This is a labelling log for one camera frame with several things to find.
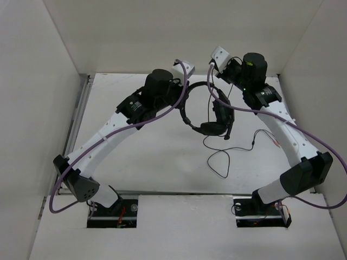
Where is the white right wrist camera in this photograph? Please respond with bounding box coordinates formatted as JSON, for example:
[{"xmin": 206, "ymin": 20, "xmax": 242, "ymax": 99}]
[{"xmin": 210, "ymin": 46, "xmax": 232, "ymax": 73}]

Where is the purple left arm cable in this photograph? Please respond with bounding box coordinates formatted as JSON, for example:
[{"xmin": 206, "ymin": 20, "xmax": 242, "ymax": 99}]
[{"xmin": 48, "ymin": 58, "xmax": 190, "ymax": 215}]

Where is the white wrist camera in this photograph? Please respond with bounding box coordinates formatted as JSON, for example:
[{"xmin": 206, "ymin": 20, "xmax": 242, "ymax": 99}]
[
  {"xmin": 210, "ymin": 46, "xmax": 232, "ymax": 73},
  {"xmin": 170, "ymin": 60, "xmax": 195, "ymax": 82}
]

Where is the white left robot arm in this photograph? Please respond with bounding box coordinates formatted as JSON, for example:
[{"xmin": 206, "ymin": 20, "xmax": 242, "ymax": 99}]
[{"xmin": 49, "ymin": 61, "xmax": 195, "ymax": 215}]

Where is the black over-ear headphones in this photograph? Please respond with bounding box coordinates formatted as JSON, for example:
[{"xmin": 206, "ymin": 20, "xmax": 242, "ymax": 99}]
[{"xmin": 179, "ymin": 81, "xmax": 235, "ymax": 140}]

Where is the black headphone cable with plugs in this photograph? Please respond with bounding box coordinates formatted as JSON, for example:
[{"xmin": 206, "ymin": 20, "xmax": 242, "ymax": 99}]
[{"xmin": 202, "ymin": 56, "xmax": 281, "ymax": 179}]

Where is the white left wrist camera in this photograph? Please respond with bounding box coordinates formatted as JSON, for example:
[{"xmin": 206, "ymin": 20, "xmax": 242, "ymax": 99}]
[{"xmin": 170, "ymin": 60, "xmax": 195, "ymax": 82}]

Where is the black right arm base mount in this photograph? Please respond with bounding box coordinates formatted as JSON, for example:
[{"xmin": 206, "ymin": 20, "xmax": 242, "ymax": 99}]
[{"xmin": 230, "ymin": 196, "xmax": 292, "ymax": 228}]

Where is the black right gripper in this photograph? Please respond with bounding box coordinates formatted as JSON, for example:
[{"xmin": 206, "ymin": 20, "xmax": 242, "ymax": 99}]
[{"xmin": 216, "ymin": 57, "xmax": 251, "ymax": 91}]

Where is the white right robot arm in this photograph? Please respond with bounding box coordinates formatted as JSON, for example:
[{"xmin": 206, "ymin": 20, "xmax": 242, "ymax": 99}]
[{"xmin": 211, "ymin": 49, "xmax": 333, "ymax": 213}]

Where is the white front cover board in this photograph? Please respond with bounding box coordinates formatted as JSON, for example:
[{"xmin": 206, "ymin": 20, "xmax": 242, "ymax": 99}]
[{"xmin": 30, "ymin": 195, "xmax": 345, "ymax": 259}]

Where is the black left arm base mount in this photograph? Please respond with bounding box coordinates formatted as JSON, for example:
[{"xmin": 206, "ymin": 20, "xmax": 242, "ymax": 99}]
[{"xmin": 87, "ymin": 194, "xmax": 139, "ymax": 229}]

